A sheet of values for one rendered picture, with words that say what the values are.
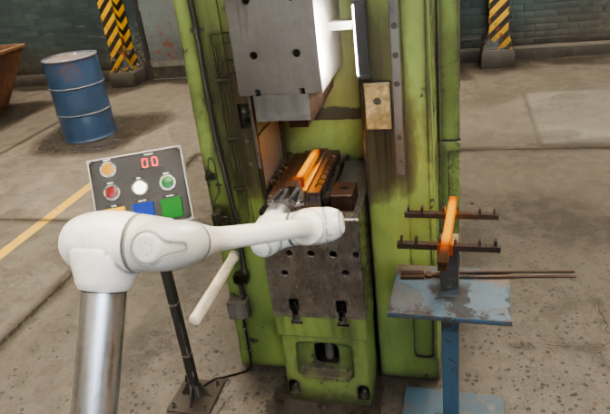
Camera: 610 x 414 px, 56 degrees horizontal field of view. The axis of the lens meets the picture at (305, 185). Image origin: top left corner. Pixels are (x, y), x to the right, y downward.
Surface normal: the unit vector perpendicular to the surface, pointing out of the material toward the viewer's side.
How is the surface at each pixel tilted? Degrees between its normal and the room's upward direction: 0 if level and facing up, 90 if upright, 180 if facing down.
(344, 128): 90
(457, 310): 0
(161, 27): 90
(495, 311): 0
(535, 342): 0
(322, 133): 90
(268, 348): 90
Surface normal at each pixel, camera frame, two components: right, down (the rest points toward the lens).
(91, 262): -0.24, 0.04
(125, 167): 0.12, -0.12
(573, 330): -0.11, -0.90
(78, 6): -0.24, 0.47
